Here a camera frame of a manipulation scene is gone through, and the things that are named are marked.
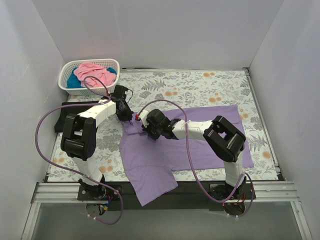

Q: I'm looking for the purple t-shirt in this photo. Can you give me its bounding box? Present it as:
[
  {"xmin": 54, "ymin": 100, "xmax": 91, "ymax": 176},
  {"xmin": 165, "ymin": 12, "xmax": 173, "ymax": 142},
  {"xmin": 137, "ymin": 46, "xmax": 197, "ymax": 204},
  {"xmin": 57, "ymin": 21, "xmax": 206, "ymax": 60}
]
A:
[{"xmin": 119, "ymin": 105, "xmax": 245, "ymax": 207}]

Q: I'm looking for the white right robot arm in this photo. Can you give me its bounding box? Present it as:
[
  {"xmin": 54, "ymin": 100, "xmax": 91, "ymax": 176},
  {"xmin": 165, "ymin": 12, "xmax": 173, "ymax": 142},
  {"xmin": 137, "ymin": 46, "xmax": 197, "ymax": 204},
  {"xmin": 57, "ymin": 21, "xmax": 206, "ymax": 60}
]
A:
[{"xmin": 135, "ymin": 109, "xmax": 246, "ymax": 199}]

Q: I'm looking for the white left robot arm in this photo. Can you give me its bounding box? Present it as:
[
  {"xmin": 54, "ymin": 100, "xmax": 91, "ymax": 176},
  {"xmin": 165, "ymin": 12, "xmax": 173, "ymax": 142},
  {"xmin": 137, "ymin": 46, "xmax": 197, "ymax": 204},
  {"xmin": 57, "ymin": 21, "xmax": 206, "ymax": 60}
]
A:
[{"xmin": 60, "ymin": 85, "xmax": 133, "ymax": 200}]

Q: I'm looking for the floral patterned tablecloth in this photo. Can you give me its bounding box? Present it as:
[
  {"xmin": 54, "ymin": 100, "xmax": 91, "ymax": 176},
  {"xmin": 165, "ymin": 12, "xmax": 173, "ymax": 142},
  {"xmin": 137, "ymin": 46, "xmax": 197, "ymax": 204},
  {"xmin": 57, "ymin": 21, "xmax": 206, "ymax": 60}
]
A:
[{"xmin": 44, "ymin": 70, "xmax": 279, "ymax": 183}]

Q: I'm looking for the pink t-shirt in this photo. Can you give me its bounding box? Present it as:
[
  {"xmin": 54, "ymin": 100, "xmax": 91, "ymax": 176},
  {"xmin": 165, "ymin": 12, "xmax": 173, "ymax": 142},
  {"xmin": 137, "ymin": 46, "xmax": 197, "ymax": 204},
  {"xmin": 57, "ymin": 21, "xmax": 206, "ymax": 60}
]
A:
[{"xmin": 73, "ymin": 62, "xmax": 117, "ymax": 88}]

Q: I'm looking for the teal t-shirt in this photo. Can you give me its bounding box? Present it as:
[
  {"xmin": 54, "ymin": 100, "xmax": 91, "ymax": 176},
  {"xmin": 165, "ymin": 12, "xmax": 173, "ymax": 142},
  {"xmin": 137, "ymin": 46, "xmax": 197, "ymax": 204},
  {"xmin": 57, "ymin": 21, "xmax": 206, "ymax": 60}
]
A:
[{"xmin": 66, "ymin": 67, "xmax": 117, "ymax": 89}]

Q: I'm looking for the folded black t-shirt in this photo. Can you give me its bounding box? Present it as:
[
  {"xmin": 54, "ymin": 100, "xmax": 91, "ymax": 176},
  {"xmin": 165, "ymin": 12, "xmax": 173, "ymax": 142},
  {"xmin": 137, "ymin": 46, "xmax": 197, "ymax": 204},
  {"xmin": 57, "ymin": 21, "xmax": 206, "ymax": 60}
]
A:
[{"xmin": 54, "ymin": 100, "xmax": 98, "ymax": 133}]

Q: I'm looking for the white plastic laundry basket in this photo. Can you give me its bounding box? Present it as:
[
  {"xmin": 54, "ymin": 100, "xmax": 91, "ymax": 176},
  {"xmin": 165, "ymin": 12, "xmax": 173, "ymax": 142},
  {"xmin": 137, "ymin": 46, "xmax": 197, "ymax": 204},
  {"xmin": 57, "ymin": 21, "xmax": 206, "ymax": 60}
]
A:
[{"xmin": 58, "ymin": 58, "xmax": 120, "ymax": 96}]

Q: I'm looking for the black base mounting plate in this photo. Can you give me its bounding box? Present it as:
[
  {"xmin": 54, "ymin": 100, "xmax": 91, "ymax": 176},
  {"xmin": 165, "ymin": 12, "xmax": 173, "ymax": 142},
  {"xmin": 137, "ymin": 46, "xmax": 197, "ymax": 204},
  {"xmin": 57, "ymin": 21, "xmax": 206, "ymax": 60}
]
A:
[{"xmin": 77, "ymin": 181, "xmax": 253, "ymax": 213}]

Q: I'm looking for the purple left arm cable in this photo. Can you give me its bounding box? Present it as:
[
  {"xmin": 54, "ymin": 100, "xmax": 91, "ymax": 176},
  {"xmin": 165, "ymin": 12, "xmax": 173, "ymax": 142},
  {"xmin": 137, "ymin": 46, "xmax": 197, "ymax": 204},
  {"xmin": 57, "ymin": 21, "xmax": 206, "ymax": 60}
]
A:
[{"xmin": 34, "ymin": 76, "xmax": 125, "ymax": 226}]

